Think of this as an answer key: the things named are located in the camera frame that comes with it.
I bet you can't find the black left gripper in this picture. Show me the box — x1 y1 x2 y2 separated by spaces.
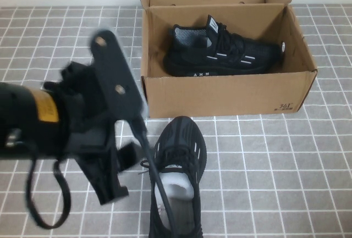
41 60 144 206

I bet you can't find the black knit sneaker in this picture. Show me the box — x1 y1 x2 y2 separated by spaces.
140 115 207 238
162 14 284 78

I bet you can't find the brown cardboard shoe box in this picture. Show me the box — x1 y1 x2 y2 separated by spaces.
138 0 318 119

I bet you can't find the grey grid tablecloth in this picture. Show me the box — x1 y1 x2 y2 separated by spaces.
0 3 352 238

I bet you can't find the black camera cable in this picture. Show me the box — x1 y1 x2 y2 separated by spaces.
131 117 178 238

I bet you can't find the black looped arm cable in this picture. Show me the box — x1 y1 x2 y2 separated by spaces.
26 150 73 230

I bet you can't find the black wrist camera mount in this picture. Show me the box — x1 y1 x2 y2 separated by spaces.
90 28 151 120

